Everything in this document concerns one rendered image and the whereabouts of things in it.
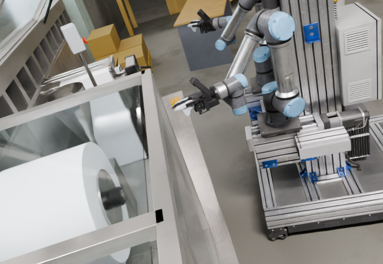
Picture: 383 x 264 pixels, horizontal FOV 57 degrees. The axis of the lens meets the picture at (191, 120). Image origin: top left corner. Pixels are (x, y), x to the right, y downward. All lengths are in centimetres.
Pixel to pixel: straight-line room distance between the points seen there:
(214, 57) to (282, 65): 328
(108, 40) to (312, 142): 403
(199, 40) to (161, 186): 436
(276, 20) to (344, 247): 146
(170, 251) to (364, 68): 179
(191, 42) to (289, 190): 294
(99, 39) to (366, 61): 412
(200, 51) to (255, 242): 307
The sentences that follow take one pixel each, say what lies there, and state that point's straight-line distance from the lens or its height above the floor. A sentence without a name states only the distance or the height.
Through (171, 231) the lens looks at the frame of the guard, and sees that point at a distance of 51.
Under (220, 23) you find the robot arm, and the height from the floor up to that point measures 122.
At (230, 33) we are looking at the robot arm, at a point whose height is 119.
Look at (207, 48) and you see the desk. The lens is 491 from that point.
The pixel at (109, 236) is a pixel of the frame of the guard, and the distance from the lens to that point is 55.
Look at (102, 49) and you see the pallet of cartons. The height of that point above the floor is 54.
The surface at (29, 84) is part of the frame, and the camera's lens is 177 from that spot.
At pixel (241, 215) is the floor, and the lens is 269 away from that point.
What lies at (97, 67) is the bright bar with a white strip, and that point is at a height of 145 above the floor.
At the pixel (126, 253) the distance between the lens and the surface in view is 53.
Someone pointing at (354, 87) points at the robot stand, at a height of 88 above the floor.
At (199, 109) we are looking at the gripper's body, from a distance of 159.
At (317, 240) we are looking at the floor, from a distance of 248.
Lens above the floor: 196
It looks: 30 degrees down
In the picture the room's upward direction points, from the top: 19 degrees counter-clockwise
